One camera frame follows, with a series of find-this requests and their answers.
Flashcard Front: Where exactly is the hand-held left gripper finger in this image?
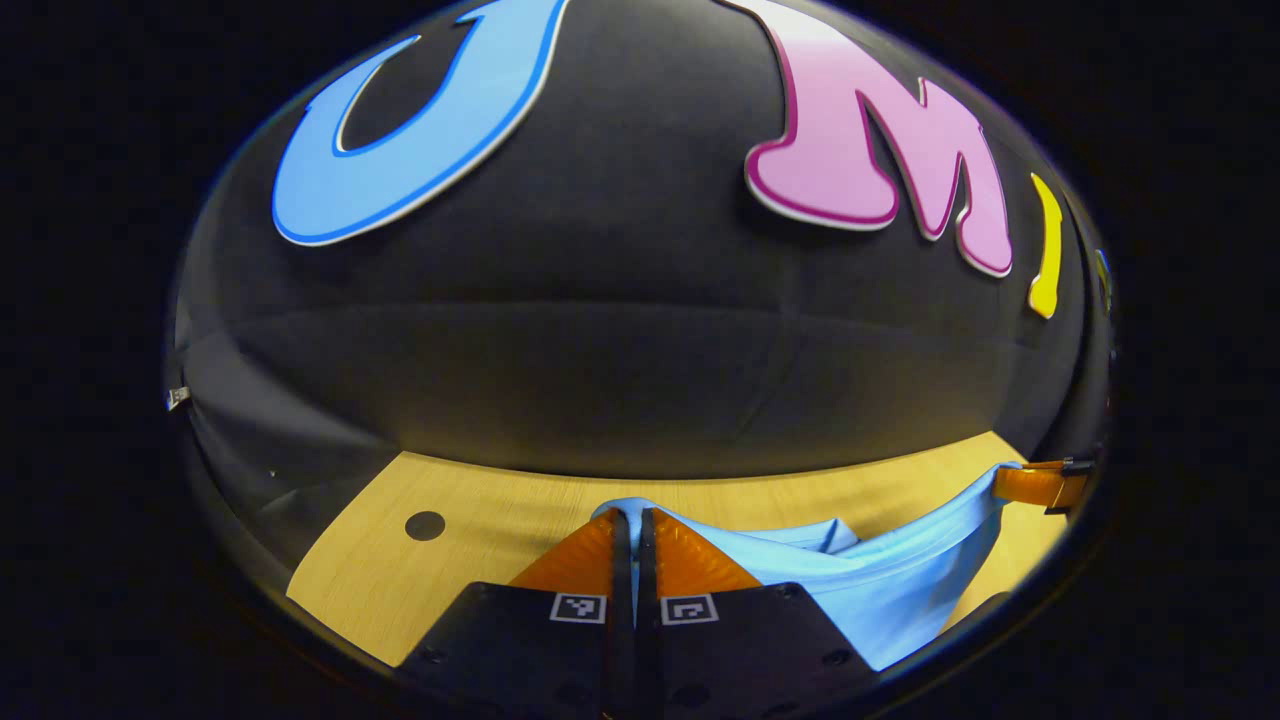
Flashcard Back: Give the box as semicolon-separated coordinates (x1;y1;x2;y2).
395;507;636;720
637;506;883;720

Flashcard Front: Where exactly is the light blue T-shirt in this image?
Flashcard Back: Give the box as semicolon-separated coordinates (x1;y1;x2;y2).
590;462;1023;673

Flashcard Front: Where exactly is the black backdrop cloth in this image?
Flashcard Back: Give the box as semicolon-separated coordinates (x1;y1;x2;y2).
165;0;1116;546

